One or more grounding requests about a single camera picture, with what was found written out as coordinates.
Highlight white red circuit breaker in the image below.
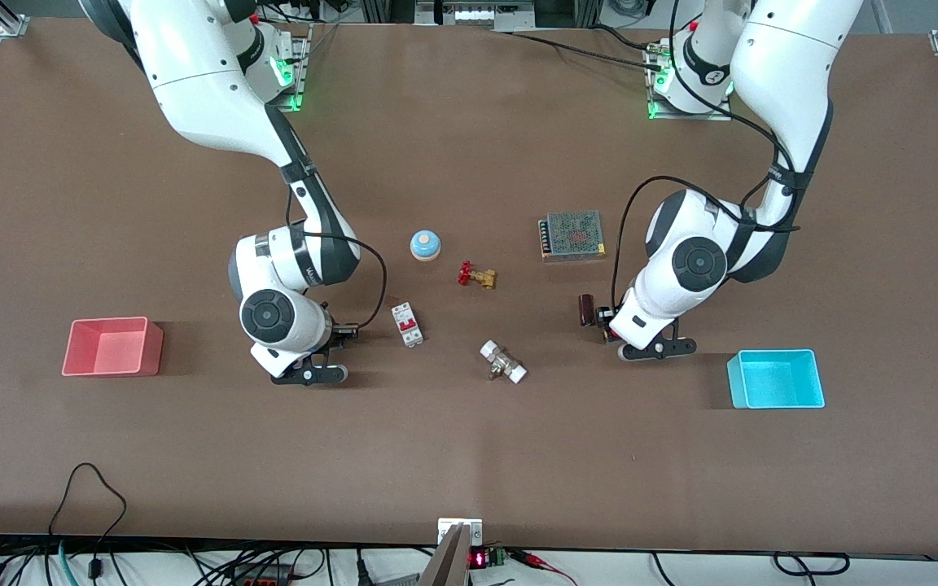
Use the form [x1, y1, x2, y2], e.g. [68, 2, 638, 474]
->
[391, 302, 425, 348]

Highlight metal mesh power supply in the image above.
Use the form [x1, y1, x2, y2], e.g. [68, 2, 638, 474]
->
[539, 210, 607, 261]

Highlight metal fitting white ends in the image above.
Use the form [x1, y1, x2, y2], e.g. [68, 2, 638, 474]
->
[480, 339, 528, 385]

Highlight cyan plastic box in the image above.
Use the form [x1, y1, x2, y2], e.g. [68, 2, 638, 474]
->
[727, 349, 826, 409]

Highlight pink plastic box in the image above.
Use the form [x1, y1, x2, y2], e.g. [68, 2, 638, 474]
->
[62, 317, 164, 378]

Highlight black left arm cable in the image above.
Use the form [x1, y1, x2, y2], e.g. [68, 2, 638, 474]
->
[611, 0, 802, 313]

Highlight brass valve red handle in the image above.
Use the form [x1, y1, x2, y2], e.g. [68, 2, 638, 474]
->
[458, 260, 498, 291]

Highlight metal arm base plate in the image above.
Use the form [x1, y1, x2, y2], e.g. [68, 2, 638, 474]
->
[647, 39, 735, 122]
[261, 23, 309, 113]

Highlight black looped table cable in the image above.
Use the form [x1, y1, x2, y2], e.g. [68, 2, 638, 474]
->
[48, 462, 129, 580]

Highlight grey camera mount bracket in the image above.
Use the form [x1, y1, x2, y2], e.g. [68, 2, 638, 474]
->
[419, 518, 484, 586]

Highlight red clip lead wire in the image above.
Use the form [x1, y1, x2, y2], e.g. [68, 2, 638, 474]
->
[508, 549, 577, 586]

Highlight black cable across table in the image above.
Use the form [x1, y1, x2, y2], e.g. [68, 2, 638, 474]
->
[492, 24, 667, 68]

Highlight black coiled cable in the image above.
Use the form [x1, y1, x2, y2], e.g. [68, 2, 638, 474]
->
[773, 551, 852, 578]

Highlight green cable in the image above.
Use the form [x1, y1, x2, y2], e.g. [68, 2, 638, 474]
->
[57, 540, 81, 586]

